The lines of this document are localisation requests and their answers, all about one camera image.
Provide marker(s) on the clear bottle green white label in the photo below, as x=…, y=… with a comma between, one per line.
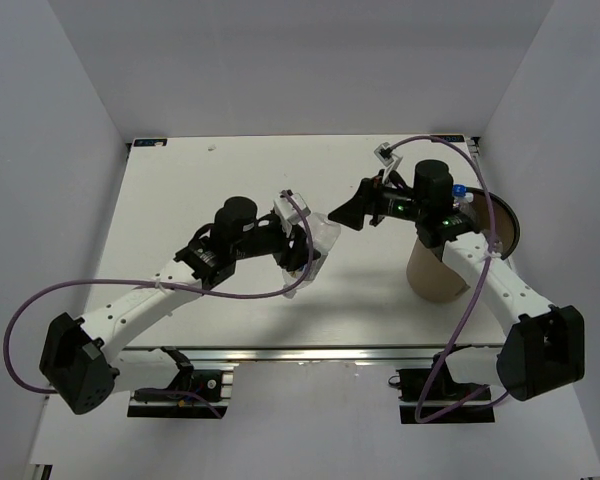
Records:
x=324, y=233

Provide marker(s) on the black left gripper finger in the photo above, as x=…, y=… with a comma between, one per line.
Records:
x=294, y=254
x=315, y=262

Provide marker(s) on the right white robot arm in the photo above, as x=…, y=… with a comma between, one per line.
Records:
x=544, y=347

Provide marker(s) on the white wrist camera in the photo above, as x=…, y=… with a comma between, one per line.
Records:
x=290, y=208
x=389, y=159

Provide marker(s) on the small bottle blue cap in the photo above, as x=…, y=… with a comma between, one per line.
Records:
x=463, y=199

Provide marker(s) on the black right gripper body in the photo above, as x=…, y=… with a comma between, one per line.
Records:
x=400, y=203

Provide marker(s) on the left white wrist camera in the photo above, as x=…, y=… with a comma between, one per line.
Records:
x=290, y=208

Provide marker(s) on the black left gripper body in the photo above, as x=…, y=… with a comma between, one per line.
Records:
x=266, y=240

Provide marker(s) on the brown cylindrical bin black rim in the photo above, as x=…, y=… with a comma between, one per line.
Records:
x=433, y=281

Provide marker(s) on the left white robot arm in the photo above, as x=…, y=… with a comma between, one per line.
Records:
x=86, y=359

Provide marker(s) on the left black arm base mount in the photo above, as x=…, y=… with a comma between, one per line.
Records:
x=167, y=384

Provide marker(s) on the aluminium front table rail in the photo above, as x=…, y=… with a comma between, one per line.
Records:
x=390, y=354

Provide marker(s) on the blue logo sticker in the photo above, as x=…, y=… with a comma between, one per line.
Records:
x=453, y=138
x=150, y=142

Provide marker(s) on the aluminium right side rail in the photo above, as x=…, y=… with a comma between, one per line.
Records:
x=475, y=154

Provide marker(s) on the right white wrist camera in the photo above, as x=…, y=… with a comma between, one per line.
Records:
x=389, y=159

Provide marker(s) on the right blue logo sticker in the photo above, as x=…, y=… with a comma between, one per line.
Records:
x=453, y=138

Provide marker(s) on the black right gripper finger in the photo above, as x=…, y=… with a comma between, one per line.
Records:
x=351, y=214
x=369, y=196

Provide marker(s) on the left blue logo sticker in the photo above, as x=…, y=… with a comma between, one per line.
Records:
x=150, y=142

